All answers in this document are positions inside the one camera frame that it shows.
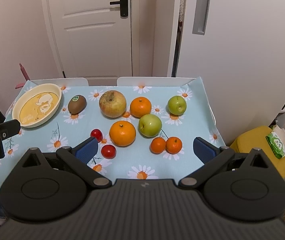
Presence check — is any red cherry tomato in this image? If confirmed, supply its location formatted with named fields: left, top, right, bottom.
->
left=90, top=128, right=103, bottom=142
left=101, top=145, right=116, bottom=159

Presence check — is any small tangerine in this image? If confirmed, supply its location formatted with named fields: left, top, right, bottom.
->
left=166, top=137, right=183, bottom=154
left=150, top=137, right=166, bottom=154

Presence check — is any large front orange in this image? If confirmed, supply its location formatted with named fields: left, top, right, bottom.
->
left=109, top=121, right=136, bottom=147

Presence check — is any green apple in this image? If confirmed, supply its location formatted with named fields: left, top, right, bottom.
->
left=167, top=95, right=187, bottom=116
left=138, top=114, right=162, bottom=138

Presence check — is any cream oval duck plate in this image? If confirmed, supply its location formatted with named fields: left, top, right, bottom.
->
left=12, top=83, right=62, bottom=128

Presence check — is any yellow stool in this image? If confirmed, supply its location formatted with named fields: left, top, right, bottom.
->
left=230, top=126, right=285, bottom=178

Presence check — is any brown kiwi with sticker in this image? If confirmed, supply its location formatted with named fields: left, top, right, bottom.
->
left=68, top=95, right=87, bottom=115

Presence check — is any large yellow-red apple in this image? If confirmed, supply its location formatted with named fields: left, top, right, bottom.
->
left=99, top=90, right=127, bottom=118

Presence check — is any green wet wipes pack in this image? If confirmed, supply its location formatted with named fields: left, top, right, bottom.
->
left=266, top=132, right=285, bottom=159

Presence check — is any white chair back left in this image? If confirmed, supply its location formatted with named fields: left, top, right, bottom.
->
left=31, top=77, right=89, bottom=87

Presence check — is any orange behind green apple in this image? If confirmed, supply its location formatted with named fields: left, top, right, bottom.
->
left=130, top=96, right=152, bottom=118

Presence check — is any white panel door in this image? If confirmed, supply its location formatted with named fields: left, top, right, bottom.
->
left=42, top=0, right=140, bottom=83

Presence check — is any white wardrobe sliding door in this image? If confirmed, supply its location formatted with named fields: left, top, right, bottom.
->
left=176, top=0, right=285, bottom=143

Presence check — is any black door handle lock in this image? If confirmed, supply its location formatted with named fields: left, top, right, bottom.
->
left=109, top=0, right=128, bottom=18

